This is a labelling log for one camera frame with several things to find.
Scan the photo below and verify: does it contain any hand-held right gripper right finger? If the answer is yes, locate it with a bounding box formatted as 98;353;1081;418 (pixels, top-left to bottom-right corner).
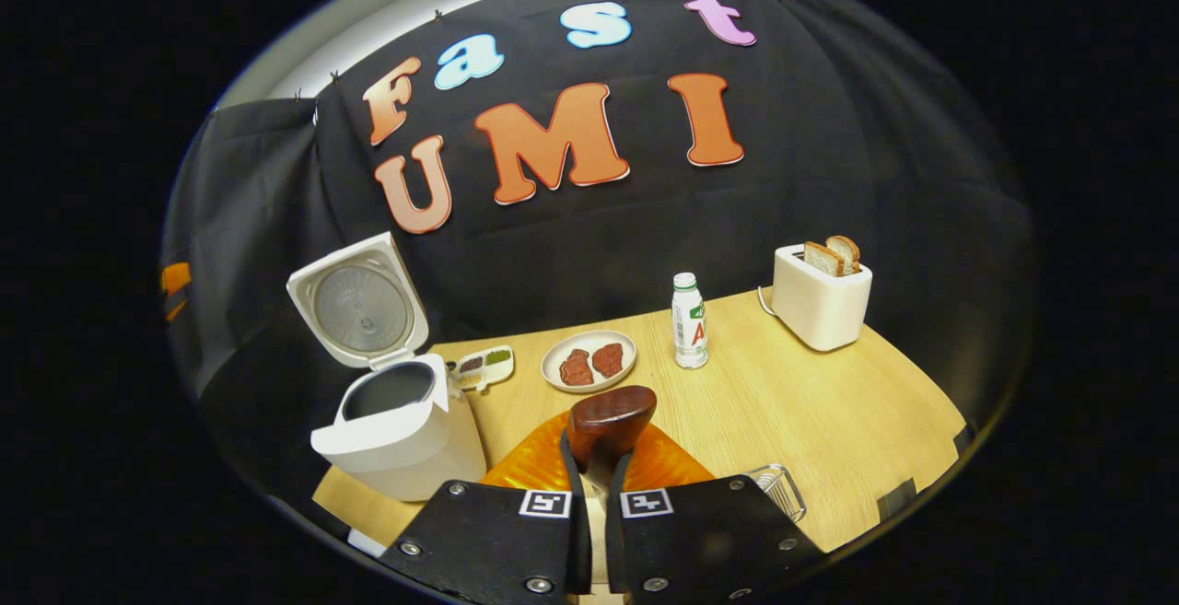
603;421;825;604

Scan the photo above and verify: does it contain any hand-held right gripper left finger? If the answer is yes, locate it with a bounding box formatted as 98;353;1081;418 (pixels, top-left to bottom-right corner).
379;412;590;602

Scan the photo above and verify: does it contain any white rice cooker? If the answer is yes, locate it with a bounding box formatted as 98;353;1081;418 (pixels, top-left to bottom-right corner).
286;232;487;502

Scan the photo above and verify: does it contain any brown wooden spoon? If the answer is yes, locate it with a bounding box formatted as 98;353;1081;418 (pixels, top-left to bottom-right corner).
566;385;659;495

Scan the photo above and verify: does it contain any white divided condiment tray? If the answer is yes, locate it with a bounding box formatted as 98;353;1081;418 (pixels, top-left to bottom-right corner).
449;345;515;392

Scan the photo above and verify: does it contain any white round plate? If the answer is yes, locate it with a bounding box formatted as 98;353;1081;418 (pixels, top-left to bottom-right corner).
541;330;638;394

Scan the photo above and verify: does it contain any black tape patch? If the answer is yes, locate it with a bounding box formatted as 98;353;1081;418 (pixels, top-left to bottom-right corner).
877;479;919;521

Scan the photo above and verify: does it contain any white drink bottle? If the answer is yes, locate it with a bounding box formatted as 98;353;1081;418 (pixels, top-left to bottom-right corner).
671;273;709;370

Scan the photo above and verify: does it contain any white toaster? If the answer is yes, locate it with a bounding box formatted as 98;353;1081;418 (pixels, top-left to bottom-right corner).
772;243;873;352

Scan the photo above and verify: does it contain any black backdrop cloth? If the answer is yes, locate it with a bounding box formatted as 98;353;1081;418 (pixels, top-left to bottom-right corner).
161;0;1037;495

